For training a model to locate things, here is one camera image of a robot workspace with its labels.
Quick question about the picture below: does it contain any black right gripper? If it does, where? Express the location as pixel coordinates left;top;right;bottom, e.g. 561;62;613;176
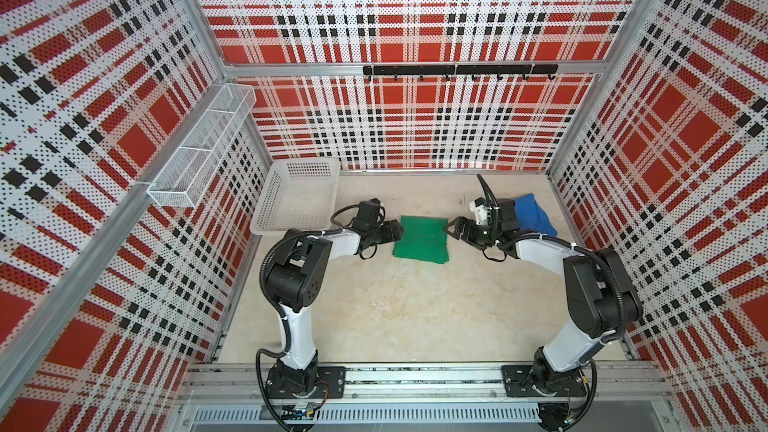
443;216;500;251

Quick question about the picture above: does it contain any green tank top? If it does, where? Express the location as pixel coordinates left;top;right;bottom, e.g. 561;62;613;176
393;216;449;264

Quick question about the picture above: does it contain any blue tank top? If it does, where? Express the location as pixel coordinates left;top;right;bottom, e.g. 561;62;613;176
514;194;557;237

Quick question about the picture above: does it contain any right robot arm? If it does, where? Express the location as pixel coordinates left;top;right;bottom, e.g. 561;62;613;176
444;198;643;374

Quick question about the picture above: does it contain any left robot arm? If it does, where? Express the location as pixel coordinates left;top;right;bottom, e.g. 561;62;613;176
259;198;404;372

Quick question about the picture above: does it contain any white plastic laundry basket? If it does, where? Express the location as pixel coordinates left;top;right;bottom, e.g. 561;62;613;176
250;157;341;235

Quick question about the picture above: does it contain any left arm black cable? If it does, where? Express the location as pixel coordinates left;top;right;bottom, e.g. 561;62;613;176
255;203;367;432

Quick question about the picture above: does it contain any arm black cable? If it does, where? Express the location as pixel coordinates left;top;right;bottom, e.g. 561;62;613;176
476;173;628;432
255;203;367;432

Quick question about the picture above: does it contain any black wall hook rail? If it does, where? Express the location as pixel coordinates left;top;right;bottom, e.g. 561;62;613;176
362;64;559;78

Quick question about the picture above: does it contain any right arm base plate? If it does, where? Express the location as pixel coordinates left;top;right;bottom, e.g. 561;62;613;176
501;364;587;398

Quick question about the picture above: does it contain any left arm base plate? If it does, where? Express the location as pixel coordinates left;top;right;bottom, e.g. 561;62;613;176
265;362;347;400

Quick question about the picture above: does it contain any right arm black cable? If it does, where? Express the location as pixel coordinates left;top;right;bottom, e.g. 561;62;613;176
476;173;628;432

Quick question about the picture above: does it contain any white wire wall shelf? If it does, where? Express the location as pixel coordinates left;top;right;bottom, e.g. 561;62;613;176
148;83;255;208

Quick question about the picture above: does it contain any aluminium front rail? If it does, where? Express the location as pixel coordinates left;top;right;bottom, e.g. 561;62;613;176
178;361;672;404

